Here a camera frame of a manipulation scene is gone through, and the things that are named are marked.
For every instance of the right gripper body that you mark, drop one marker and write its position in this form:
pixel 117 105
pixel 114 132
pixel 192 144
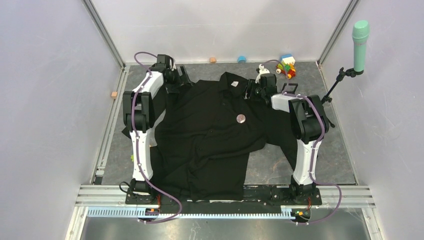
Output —
pixel 256 91

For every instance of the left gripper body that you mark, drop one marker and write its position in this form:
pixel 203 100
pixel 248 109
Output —
pixel 174 81

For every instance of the round silver brooch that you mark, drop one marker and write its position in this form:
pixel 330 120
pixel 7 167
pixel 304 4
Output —
pixel 241 118

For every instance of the black shirt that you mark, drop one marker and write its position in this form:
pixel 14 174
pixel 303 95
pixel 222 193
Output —
pixel 198 149

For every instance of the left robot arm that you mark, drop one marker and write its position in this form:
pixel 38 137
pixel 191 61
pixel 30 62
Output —
pixel 141 109

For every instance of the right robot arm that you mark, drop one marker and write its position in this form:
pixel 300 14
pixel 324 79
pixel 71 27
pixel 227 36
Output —
pixel 308 124

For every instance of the black brooch display box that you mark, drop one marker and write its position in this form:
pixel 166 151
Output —
pixel 289 88

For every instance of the blue cap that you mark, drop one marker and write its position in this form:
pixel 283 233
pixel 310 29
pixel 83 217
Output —
pixel 241 59

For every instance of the colourful toy block car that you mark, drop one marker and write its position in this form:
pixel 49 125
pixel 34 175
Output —
pixel 286 66

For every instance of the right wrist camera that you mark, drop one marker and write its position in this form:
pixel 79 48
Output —
pixel 260 71

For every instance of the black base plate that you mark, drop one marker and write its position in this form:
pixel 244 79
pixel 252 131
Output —
pixel 256 199

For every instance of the white toothed rail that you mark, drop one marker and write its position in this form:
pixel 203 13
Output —
pixel 198 215

